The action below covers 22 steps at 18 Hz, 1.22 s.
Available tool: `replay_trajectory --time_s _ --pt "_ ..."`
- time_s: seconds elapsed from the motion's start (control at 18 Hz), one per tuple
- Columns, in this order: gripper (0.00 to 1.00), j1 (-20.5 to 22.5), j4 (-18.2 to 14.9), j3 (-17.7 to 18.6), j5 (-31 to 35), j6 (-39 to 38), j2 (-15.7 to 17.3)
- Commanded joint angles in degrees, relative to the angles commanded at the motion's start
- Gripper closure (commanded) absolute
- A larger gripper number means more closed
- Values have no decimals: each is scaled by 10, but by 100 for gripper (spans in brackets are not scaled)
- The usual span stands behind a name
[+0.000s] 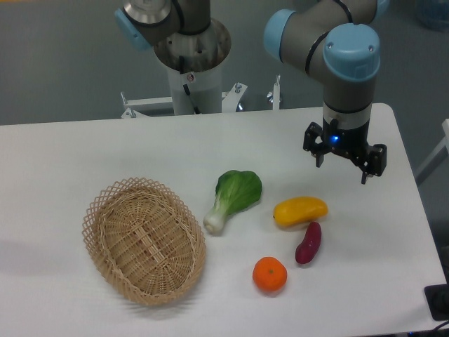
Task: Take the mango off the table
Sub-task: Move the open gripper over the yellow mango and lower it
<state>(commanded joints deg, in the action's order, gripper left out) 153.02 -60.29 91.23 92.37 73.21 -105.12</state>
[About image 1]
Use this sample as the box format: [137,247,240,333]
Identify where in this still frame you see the black device at table edge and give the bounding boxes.
[424,284,448,321]

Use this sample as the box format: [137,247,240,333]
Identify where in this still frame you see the green bok choy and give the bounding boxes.
[203,170,262,234]

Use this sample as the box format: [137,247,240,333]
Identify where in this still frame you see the white furniture piece right edge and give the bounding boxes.
[415,119,448,186]

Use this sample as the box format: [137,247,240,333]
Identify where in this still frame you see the black cable on pedestal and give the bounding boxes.
[178,55,202,115]

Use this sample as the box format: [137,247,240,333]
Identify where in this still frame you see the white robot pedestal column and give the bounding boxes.
[153,18,232,116]

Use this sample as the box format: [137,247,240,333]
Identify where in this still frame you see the orange tangerine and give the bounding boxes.
[252,256,288,293]

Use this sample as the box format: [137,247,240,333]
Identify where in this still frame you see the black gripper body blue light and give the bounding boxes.
[321,119,370,166]

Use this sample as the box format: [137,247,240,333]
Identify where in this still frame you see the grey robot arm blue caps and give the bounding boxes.
[114,1,389,178]

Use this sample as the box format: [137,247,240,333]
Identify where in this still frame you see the purple sweet potato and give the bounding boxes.
[295,222,322,265]

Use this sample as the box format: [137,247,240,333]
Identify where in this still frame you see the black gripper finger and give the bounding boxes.
[303,122,330,168]
[361,144,387,185]

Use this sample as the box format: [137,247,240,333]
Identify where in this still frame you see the white metal base frame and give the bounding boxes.
[121,74,283,119]

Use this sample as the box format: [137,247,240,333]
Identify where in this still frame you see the woven wicker basket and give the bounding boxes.
[82,178,206,306]

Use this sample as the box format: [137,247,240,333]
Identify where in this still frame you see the yellow mango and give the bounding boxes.
[273,196,328,227]

